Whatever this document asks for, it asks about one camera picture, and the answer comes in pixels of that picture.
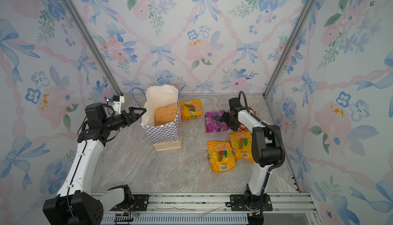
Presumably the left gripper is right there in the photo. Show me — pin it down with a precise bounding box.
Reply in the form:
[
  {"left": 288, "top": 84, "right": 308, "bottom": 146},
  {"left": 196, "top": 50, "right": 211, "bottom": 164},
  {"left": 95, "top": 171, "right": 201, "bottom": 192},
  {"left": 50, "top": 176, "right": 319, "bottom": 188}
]
[{"left": 105, "top": 107, "right": 147, "bottom": 132}]

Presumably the aluminium corner post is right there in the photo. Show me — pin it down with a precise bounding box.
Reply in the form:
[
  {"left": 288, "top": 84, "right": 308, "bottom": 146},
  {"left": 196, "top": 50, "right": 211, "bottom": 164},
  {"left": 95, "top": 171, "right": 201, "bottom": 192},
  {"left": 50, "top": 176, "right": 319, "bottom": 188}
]
[
  {"left": 61, "top": 0, "right": 123, "bottom": 96},
  {"left": 263, "top": 0, "right": 316, "bottom": 100}
]

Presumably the red fruit candy bag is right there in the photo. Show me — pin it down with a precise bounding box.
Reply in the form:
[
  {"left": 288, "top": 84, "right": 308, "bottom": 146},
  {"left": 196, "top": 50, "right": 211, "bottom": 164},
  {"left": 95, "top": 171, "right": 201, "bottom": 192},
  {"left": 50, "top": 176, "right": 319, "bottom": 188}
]
[{"left": 237, "top": 109, "right": 259, "bottom": 132}]

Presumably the left aluminium corner post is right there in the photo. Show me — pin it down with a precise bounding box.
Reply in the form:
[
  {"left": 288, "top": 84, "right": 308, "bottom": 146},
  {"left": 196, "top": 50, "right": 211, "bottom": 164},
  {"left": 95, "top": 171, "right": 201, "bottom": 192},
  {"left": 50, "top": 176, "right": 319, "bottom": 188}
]
[{"left": 61, "top": 0, "right": 123, "bottom": 96}]

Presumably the purple grape candy bag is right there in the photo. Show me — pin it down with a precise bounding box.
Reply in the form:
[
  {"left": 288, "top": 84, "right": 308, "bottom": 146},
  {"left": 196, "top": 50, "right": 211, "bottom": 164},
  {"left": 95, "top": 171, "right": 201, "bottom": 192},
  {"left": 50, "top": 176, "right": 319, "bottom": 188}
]
[{"left": 205, "top": 110, "right": 229, "bottom": 133}]

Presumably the orange kraft snack pouch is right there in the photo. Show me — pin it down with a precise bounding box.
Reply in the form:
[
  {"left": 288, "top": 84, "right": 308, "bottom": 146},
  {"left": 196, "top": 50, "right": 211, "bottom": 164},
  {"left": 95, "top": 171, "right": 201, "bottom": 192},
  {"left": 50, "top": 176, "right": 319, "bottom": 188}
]
[{"left": 155, "top": 104, "right": 179, "bottom": 126}]

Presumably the right aluminium corner post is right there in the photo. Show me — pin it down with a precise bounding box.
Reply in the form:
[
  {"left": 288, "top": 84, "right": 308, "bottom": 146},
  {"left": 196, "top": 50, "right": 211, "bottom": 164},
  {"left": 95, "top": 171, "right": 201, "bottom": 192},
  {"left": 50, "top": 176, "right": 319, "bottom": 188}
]
[{"left": 263, "top": 0, "right": 316, "bottom": 100}]

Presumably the yellow mango candy bag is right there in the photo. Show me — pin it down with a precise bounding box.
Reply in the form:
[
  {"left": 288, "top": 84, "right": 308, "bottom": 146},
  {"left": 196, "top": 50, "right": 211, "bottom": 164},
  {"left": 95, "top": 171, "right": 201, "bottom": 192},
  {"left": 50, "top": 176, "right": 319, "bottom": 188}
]
[
  {"left": 230, "top": 131, "right": 254, "bottom": 164},
  {"left": 180, "top": 100, "right": 202, "bottom": 121},
  {"left": 208, "top": 141, "right": 236, "bottom": 173}
]

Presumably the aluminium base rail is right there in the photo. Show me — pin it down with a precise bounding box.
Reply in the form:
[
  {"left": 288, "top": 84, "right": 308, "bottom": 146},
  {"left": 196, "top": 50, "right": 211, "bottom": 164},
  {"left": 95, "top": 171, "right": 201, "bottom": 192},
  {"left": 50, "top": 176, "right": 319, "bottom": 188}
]
[{"left": 100, "top": 192, "right": 322, "bottom": 225}]

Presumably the yellow mango candy bag top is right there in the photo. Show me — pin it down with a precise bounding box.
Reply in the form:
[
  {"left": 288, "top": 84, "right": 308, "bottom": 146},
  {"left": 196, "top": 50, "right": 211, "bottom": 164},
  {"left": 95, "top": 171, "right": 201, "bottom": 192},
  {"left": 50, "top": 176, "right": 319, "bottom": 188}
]
[{"left": 180, "top": 100, "right": 202, "bottom": 121}]

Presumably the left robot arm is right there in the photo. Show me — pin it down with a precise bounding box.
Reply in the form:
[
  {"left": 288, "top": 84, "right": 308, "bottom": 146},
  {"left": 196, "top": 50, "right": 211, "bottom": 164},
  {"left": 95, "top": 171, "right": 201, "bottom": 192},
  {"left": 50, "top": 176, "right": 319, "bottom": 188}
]
[{"left": 43, "top": 103, "right": 146, "bottom": 225}]

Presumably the yellow mango candy bag right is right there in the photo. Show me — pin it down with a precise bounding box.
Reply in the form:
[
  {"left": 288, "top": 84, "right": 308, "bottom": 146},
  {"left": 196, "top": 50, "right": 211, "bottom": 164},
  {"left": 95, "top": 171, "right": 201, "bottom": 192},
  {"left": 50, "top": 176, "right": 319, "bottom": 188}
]
[{"left": 230, "top": 131, "right": 254, "bottom": 164}]

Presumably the yellow mango candy bag front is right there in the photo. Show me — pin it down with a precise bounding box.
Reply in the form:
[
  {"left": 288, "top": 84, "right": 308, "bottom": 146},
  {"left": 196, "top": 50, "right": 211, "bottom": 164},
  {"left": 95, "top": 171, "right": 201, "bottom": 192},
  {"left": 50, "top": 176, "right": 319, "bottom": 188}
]
[{"left": 208, "top": 141, "right": 236, "bottom": 173}]

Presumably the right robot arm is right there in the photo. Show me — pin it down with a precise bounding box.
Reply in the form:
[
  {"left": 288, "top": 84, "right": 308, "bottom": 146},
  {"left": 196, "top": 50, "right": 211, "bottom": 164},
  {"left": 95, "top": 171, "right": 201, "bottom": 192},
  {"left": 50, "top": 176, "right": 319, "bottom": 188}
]
[{"left": 220, "top": 91, "right": 286, "bottom": 213}]

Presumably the blue checkered paper bag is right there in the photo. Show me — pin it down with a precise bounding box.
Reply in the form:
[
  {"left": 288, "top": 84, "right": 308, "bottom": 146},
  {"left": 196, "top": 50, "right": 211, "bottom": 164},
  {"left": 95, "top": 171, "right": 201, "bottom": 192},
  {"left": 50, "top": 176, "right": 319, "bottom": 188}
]
[{"left": 141, "top": 84, "right": 184, "bottom": 151}]

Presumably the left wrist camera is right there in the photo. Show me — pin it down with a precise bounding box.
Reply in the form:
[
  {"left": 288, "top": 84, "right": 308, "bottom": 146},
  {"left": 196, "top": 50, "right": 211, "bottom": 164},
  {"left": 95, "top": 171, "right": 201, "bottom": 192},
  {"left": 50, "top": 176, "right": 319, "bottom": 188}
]
[{"left": 108, "top": 96, "right": 125, "bottom": 114}]

